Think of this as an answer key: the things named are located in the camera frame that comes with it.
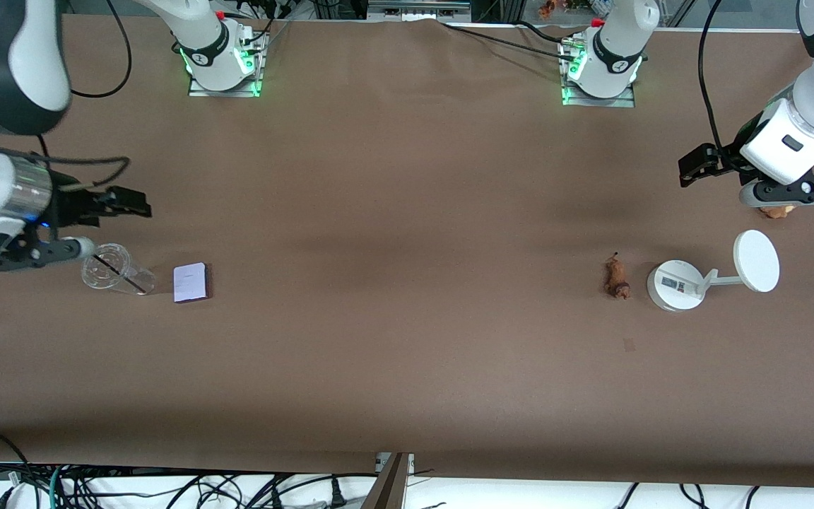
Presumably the brown lion statue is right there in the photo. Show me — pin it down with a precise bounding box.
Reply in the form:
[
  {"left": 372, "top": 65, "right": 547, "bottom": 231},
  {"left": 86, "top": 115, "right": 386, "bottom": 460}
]
[{"left": 604, "top": 252, "right": 631, "bottom": 300}]

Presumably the black straw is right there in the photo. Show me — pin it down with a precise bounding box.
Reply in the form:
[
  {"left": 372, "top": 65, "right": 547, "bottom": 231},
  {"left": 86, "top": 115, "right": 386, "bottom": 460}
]
[{"left": 88, "top": 252, "right": 150, "bottom": 294}]

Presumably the clear plastic cup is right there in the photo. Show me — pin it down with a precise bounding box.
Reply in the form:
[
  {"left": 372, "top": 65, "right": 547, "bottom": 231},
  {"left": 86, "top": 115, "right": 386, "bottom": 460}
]
[{"left": 81, "top": 243, "right": 158, "bottom": 296}]

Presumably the white round stand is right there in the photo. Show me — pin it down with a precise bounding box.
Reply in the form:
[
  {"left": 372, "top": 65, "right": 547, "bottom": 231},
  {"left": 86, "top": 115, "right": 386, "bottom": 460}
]
[{"left": 646, "top": 230, "right": 781, "bottom": 312}]

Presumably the brown table cover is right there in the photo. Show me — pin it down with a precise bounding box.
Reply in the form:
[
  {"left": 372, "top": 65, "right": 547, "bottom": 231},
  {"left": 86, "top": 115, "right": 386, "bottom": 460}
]
[{"left": 0, "top": 13, "right": 814, "bottom": 488}]

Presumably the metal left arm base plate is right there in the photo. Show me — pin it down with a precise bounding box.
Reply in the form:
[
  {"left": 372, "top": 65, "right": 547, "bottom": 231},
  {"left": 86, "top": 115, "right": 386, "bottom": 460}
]
[{"left": 560, "top": 39, "right": 636, "bottom": 108}]

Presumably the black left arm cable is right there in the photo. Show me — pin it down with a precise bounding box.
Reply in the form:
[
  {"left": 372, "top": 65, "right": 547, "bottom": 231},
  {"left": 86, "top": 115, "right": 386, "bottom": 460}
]
[{"left": 698, "top": 0, "right": 733, "bottom": 153}]

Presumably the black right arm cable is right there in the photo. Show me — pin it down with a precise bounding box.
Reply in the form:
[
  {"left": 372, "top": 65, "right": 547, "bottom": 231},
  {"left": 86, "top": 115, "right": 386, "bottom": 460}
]
[{"left": 0, "top": 0, "right": 132, "bottom": 192}]

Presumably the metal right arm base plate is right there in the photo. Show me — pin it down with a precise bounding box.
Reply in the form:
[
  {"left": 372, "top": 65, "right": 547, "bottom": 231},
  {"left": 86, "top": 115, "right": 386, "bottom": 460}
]
[{"left": 188, "top": 28, "right": 264, "bottom": 98}]

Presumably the black cable to arm base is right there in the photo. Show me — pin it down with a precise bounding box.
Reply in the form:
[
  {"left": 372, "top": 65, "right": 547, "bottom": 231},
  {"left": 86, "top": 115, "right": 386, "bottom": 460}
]
[{"left": 439, "top": 20, "right": 584, "bottom": 61}]

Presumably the aluminium frame profile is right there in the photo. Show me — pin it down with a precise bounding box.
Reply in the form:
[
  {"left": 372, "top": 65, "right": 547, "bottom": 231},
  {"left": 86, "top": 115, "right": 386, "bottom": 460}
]
[{"left": 368, "top": 0, "right": 472, "bottom": 22}]

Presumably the aluminium frame leg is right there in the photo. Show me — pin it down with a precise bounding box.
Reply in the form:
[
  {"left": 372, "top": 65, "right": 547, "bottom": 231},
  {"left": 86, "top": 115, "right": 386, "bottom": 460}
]
[{"left": 361, "top": 452, "right": 415, "bottom": 509}]

